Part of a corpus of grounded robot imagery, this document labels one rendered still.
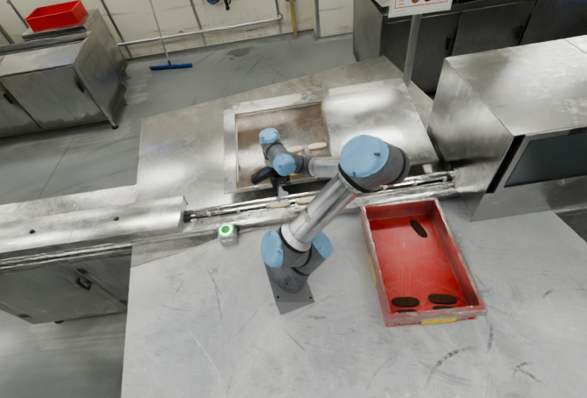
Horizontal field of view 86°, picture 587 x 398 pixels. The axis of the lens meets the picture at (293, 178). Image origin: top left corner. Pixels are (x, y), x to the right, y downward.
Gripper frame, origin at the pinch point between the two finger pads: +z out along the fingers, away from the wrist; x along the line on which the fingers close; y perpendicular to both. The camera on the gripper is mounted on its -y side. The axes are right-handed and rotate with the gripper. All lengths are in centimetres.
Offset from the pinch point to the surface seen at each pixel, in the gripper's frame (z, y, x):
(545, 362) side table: 11, 79, -75
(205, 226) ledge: 7.3, -34.5, -7.2
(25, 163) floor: 94, -272, 170
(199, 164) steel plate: 12, -44, 39
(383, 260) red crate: 11, 40, -34
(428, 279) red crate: 11, 54, -44
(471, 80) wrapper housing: -37, 82, 11
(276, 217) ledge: 7.2, -1.8, -8.2
